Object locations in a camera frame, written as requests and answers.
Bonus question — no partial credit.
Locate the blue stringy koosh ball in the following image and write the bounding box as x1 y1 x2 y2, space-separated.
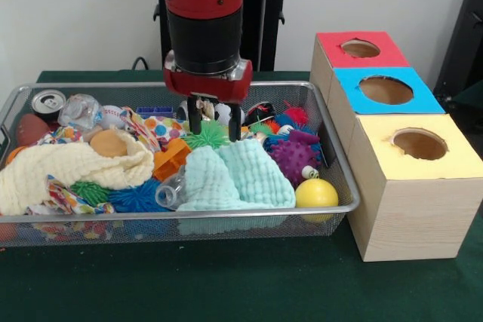
109 178 167 213

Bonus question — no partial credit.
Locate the silver topped drink can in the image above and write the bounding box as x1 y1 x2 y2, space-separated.
30 89 67 124

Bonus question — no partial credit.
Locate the yellow smooth ball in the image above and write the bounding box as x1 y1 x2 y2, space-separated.
294 178 340 224

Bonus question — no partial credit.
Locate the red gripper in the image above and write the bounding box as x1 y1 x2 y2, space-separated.
162 50 254 143

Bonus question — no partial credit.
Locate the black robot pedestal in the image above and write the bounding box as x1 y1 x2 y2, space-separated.
152 0 305 72

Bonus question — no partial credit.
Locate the black and white soccer ball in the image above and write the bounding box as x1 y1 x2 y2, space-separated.
214 103 232 127

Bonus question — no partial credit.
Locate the cream yellow cloth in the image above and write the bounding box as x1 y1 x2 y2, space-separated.
0 127 155 216

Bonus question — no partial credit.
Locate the purple spiky ball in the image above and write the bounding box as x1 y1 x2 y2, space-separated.
268 137 321 186

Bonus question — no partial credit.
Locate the shallow metal mesh bin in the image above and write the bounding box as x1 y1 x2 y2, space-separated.
0 80 361 250

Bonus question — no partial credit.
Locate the black chair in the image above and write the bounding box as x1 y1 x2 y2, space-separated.
433 0 483 104

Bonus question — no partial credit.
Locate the wooden box with three holes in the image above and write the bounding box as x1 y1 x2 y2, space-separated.
309 30 483 262

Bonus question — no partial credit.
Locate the dark green table cloth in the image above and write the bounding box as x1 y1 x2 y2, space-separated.
0 69 483 322

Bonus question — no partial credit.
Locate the tan foam ball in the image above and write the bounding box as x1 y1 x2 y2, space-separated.
89 128 131 158

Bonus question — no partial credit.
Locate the green stringy koosh ball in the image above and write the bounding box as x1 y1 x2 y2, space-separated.
183 120 232 149

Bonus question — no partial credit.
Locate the orange plastic block toy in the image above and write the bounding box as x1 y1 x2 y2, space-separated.
152 139 192 182

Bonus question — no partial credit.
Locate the mint green cloth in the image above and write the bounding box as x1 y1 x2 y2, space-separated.
176 137 297 213

